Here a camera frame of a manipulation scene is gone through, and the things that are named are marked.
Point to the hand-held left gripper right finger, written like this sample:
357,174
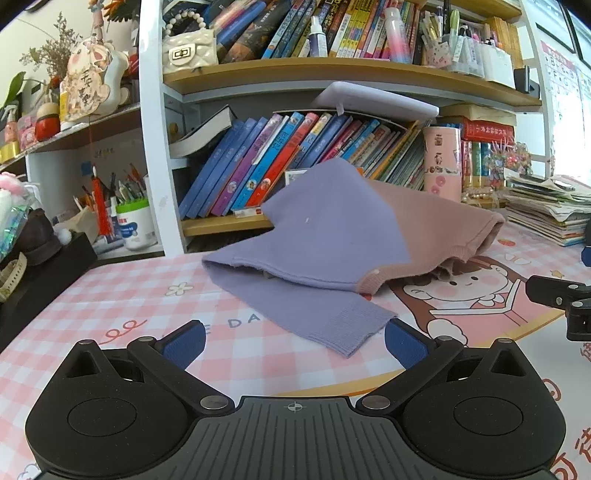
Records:
406,345

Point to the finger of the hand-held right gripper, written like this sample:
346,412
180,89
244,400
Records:
554,290
587,257

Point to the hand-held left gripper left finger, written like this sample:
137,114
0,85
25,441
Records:
184,345

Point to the purple and pink sweater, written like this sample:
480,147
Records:
323,240

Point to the stack of magazines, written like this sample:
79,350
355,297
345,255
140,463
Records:
545,212

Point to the beaded flower ornament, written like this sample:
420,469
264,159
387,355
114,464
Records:
508,159

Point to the white pencil jar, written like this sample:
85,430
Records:
136,228

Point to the white box with red end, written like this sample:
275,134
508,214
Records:
247,212

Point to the black box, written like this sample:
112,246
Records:
46,281

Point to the beige pen pouch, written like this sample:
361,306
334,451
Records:
83,221

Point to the thick red book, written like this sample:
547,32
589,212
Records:
487,130

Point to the red tassel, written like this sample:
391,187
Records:
99,203

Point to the bunch of coloured pencils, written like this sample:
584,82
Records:
127,187

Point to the pink cylinder tin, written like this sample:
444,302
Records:
442,161

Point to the beige wrist watch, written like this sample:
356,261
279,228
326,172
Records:
11,277

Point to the row of blue purple books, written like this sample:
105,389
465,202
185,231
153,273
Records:
240,166

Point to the clear organiser with pens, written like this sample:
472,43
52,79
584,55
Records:
494,64

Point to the thick black cover book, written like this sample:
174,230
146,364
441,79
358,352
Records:
203,131

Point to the pink plush in clear wrap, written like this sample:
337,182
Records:
11,207

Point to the wooden side shelf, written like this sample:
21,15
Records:
92,121

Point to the patterned pen holder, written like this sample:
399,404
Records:
436,53

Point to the red round doll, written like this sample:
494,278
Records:
47,122

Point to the clear trigger spray bottle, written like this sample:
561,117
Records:
9,129

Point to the cartoon figure plaque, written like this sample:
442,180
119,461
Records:
92,78

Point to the white and wood bookshelf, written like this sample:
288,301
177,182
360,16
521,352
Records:
277,76

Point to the pink gradient bottle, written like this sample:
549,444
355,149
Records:
398,37

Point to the cream quilted pearl handbag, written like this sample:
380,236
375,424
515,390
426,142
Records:
189,50

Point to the white spray bottle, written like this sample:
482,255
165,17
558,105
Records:
317,39

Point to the dried flowers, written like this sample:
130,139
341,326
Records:
53,50

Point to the row of colourful thin books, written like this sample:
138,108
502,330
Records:
272,27

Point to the wall chart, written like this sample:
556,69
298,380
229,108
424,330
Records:
561,92

